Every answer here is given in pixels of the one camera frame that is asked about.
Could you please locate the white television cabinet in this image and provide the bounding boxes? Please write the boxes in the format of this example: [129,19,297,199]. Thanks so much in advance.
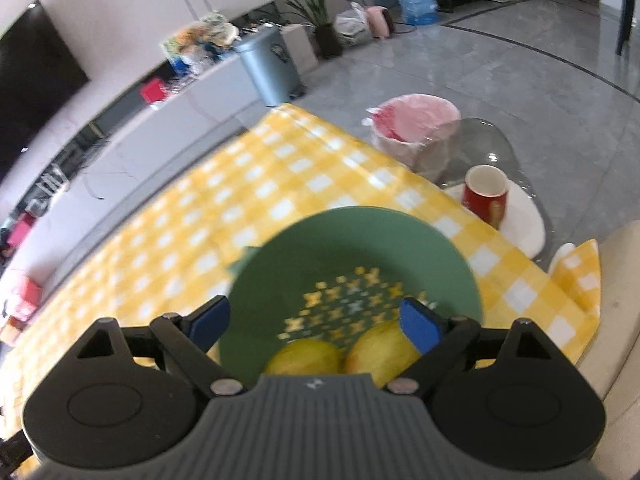
[0,52,266,311]

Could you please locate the white plastic bag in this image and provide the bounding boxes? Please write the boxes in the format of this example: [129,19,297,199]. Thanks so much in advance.
[334,2,373,50]

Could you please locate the red box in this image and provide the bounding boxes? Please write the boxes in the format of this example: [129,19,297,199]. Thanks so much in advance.
[140,80,168,106]

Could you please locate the black television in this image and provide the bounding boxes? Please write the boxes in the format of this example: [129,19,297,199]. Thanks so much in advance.
[0,0,91,181]

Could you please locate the red mug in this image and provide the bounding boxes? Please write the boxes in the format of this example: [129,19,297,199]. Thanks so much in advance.
[461,165,511,231]

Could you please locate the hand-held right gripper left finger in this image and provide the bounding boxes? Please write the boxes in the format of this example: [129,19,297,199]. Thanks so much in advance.
[76,295,249,400]

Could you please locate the pink box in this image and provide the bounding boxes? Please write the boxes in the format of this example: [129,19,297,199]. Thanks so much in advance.
[7,214,37,247]

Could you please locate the pink-lined waste bin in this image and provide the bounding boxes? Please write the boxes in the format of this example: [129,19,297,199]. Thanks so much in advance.
[367,94,462,183]

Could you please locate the pile of snack packets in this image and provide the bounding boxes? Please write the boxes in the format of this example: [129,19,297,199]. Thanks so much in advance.
[160,10,241,76]

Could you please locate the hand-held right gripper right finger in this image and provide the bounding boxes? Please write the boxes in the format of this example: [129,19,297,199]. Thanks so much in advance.
[387,296,552,400]

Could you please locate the yellow checkered tablecloth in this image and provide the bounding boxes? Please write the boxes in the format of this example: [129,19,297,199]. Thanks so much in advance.
[0,103,601,436]

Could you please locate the yellow mango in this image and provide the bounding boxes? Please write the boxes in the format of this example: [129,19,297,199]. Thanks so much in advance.
[262,338,346,376]

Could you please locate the yellow-green pear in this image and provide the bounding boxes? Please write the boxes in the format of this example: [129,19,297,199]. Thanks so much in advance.
[344,321,423,388]

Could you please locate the beige sofa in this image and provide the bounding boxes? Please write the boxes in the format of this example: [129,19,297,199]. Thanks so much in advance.
[575,220,640,480]

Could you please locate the pink heater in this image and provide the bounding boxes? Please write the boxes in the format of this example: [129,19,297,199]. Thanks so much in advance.
[365,5,393,39]

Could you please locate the potted long-leaf plant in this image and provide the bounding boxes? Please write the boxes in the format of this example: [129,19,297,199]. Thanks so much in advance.
[250,0,346,59]

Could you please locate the green bowl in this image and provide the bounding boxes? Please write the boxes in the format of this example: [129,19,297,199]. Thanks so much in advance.
[218,206,483,391]

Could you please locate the white plate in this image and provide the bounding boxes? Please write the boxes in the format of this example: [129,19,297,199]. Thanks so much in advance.
[445,180,546,263]

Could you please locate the grey lidded trash can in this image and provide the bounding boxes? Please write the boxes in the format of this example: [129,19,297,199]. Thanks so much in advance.
[234,25,303,107]

